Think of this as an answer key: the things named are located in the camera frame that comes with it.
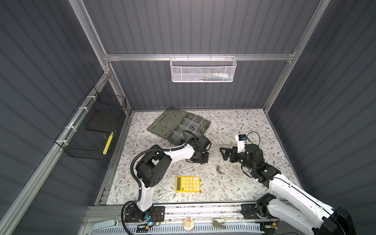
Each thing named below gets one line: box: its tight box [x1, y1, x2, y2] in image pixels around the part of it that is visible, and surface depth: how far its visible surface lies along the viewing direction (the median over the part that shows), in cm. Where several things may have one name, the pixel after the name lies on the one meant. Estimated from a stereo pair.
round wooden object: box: [183, 216, 195, 231], surface depth 72 cm
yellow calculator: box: [175, 176, 201, 192], surface depth 84 cm
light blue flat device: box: [92, 219, 119, 231], surface depth 70 cm
